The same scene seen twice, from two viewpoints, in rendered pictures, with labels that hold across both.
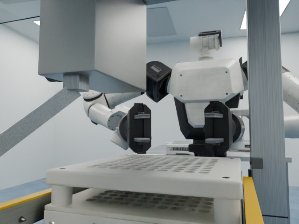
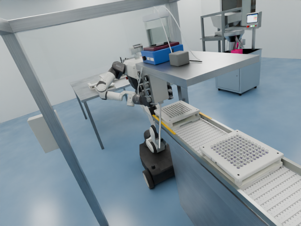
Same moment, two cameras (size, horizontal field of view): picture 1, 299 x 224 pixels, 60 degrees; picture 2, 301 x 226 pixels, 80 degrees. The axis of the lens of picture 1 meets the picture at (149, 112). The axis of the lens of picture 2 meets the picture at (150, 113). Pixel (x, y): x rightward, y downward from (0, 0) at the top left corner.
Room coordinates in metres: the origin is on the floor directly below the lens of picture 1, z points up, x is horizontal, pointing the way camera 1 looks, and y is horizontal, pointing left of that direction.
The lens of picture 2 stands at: (-0.40, 0.83, 1.54)
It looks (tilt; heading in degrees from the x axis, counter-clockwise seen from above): 25 degrees down; 323
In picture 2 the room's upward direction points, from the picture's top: 13 degrees counter-clockwise
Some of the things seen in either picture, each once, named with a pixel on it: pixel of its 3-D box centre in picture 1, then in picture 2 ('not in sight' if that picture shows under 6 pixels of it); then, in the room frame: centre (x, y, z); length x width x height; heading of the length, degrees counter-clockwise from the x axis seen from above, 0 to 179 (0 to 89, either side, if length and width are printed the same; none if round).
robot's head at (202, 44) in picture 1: (204, 46); not in sight; (1.02, -0.22, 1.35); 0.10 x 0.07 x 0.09; 71
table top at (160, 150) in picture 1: (207, 150); (105, 80); (2.56, -0.57, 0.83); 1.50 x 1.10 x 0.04; 167
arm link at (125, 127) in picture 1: (135, 128); (144, 99); (0.70, 0.04, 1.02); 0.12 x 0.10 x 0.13; 13
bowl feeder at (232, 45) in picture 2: not in sight; (236, 41); (1.27, -2.82, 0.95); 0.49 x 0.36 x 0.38; 167
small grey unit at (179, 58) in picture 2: not in sight; (178, 58); (0.23, 0.11, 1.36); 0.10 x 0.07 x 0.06; 161
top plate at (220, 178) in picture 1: (160, 168); (175, 110); (0.42, -0.02, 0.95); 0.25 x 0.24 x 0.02; 71
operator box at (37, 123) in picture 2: not in sight; (50, 131); (0.92, 0.71, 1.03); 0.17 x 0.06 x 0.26; 71
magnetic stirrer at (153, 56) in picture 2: not in sight; (160, 52); (0.44, 0.02, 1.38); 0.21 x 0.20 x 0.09; 71
